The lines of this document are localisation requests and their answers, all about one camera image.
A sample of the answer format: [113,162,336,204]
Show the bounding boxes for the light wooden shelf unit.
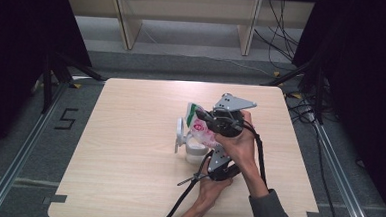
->
[60,0,316,61]

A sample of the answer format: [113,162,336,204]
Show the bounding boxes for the tangled black floor cables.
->
[283,92,320,127]

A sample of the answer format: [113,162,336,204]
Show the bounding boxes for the right hand-held gripper black cable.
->
[238,120,272,190]

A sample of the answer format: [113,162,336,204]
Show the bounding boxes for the left hand-held gripper black cable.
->
[157,147,214,217]

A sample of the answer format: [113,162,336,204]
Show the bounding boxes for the pink and white plastic bag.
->
[183,101,223,150]

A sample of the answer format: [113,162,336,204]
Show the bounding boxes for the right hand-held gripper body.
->
[209,92,259,140]

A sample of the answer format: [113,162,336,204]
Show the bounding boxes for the black metal stand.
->
[258,54,329,125]
[40,51,109,118]

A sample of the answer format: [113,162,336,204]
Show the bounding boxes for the person's left hand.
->
[197,159,235,206]

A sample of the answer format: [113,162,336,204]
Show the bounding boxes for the hand-held gripper black cable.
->
[238,120,272,190]
[157,147,214,217]

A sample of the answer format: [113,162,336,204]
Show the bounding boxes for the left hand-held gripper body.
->
[206,145,243,183]

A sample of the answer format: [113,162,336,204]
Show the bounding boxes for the long black floor cable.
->
[307,124,348,217]

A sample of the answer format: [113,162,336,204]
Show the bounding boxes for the black curtain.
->
[283,0,386,217]
[0,0,99,172]

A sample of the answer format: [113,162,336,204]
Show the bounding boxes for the person's right hand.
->
[212,109,259,172]

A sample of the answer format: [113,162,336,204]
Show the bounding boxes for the metal floor rail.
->
[307,120,383,217]
[0,77,72,217]

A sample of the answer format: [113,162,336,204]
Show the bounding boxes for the clear container with white lid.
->
[173,117,215,167]

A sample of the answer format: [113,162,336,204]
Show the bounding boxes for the bundle of hanging black cables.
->
[251,0,303,74]

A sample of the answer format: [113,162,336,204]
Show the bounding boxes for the grey cable tie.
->
[176,174,201,189]

